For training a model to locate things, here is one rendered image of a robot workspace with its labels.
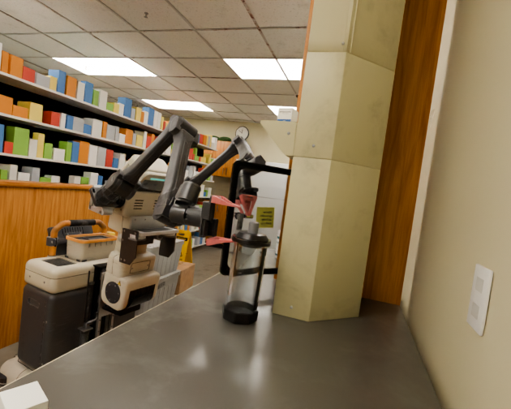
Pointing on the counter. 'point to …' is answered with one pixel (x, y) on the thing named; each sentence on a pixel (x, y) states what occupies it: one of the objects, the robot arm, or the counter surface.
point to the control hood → (282, 135)
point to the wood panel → (400, 146)
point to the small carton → (287, 114)
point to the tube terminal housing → (332, 187)
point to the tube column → (358, 29)
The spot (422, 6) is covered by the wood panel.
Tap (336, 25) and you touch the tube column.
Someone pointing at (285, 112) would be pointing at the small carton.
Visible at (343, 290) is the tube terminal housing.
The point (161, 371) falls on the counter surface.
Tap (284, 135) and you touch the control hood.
